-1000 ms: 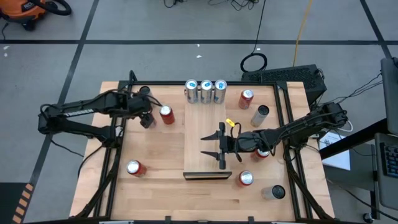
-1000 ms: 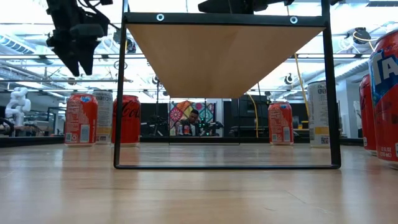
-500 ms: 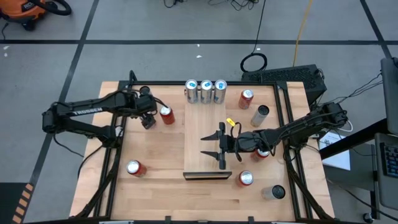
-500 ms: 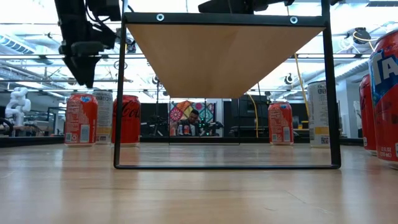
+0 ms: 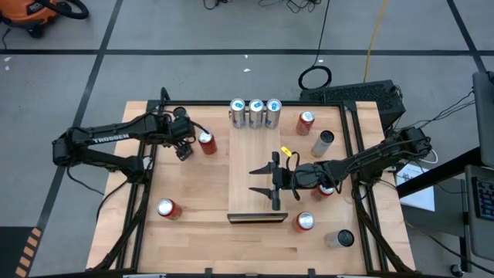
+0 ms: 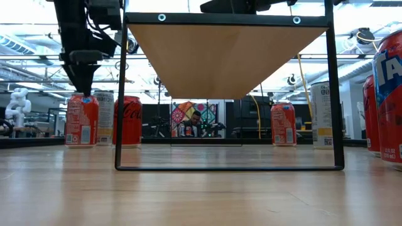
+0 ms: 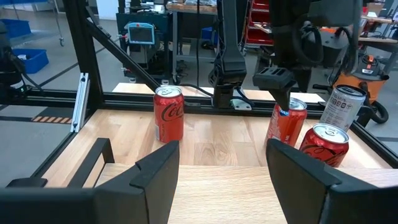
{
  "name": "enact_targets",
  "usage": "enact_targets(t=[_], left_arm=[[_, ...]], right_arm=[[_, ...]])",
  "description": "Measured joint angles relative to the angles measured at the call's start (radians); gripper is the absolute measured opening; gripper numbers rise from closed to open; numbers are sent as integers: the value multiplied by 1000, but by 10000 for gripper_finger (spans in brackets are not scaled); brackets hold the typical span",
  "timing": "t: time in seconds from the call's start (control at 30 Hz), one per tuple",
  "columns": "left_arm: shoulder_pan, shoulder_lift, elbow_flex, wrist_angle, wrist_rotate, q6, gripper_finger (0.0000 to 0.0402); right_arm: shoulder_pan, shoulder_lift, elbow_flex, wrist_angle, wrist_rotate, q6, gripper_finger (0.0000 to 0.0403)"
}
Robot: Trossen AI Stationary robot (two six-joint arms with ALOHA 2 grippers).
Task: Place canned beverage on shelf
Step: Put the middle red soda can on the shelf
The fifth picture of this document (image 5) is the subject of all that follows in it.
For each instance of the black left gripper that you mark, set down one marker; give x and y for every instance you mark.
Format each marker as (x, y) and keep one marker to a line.
(181, 131)

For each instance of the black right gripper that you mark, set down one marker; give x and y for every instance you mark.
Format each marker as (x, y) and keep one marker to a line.
(285, 178)

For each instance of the red Fanta soda can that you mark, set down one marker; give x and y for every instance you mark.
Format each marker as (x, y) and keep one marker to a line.
(305, 221)

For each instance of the silver blue energy drink can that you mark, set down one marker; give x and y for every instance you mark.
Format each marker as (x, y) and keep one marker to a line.
(273, 116)
(237, 116)
(256, 117)

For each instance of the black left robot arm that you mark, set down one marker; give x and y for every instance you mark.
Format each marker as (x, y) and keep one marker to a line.
(112, 137)

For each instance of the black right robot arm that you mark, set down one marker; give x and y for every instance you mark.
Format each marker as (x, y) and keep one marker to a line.
(366, 158)

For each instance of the red Coca-Cola can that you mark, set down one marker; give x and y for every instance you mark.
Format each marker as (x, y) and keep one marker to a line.
(208, 144)

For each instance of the white paper sheet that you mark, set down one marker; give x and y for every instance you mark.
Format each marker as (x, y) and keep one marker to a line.
(420, 195)

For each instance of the black desk bar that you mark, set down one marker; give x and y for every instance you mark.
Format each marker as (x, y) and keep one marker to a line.
(440, 172)

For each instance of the orange shop vacuum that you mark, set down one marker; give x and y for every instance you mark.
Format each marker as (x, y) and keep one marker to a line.
(27, 11)

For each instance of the black caster wheel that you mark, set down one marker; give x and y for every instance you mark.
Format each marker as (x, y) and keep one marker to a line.
(456, 269)

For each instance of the grey keyboard console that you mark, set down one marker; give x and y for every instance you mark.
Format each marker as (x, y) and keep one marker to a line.
(478, 231)

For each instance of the grey monitor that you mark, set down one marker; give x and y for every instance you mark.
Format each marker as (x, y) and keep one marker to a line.
(484, 116)

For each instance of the black frame wooden shelf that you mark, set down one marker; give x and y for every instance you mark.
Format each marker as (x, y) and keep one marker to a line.
(251, 170)

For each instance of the black metal table frame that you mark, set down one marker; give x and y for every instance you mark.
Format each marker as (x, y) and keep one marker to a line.
(200, 103)

